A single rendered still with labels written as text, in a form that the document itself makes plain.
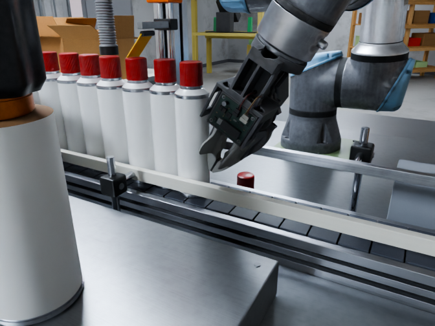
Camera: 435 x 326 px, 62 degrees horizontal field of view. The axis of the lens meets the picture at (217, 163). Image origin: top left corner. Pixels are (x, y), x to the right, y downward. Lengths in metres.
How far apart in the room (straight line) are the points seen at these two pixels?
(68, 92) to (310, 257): 0.48
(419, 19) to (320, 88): 7.30
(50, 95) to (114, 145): 0.17
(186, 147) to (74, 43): 1.96
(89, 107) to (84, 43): 1.75
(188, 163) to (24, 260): 0.28
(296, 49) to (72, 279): 0.33
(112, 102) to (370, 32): 0.54
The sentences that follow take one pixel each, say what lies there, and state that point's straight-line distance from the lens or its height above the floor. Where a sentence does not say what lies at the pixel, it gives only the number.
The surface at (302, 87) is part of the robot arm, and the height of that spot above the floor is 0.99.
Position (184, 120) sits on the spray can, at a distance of 0.53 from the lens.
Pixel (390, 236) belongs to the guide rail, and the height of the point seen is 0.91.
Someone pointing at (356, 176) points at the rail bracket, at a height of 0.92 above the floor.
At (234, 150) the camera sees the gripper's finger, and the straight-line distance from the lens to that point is 0.50.
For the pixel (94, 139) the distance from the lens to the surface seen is 0.67.
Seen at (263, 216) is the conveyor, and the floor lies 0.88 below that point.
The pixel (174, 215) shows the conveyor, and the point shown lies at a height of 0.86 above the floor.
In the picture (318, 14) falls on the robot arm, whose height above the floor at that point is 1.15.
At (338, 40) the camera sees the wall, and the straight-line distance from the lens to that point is 9.34.
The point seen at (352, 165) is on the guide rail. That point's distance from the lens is 0.52.
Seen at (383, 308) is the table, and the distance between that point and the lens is 0.49.
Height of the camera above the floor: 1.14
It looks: 22 degrees down
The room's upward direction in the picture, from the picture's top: straight up
